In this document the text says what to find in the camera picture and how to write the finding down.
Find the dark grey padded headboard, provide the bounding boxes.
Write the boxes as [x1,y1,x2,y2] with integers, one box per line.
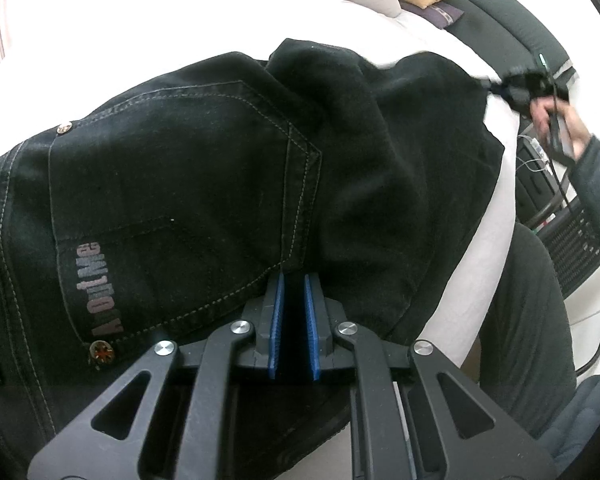
[415,0,578,78]

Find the grey-blue quilted slipper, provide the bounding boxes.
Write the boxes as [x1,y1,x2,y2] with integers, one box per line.
[542,374,600,468]

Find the person's leg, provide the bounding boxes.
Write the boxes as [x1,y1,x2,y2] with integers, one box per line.
[472,220,581,436]

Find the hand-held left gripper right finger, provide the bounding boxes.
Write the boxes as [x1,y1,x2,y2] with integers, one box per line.
[304,272,561,480]

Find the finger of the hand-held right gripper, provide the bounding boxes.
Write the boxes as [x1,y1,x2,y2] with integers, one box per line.
[479,76,512,100]

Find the white bed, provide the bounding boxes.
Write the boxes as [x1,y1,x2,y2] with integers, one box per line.
[0,0,526,376]

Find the person's right hand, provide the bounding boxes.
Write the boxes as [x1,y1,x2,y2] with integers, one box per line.
[530,96,593,161]

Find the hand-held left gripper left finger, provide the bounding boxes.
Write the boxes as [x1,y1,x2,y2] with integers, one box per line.
[27,272,286,480]

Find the dark bedside table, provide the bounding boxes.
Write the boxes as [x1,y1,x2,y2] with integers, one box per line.
[517,132,573,228]

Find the black mesh basket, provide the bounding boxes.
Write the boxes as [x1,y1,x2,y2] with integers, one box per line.
[537,205,600,298]

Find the dark purple pillow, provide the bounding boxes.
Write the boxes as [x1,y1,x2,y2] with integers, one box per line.
[422,1,466,29]

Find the black denim pants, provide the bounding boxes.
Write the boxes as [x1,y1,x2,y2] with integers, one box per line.
[0,36,506,480]

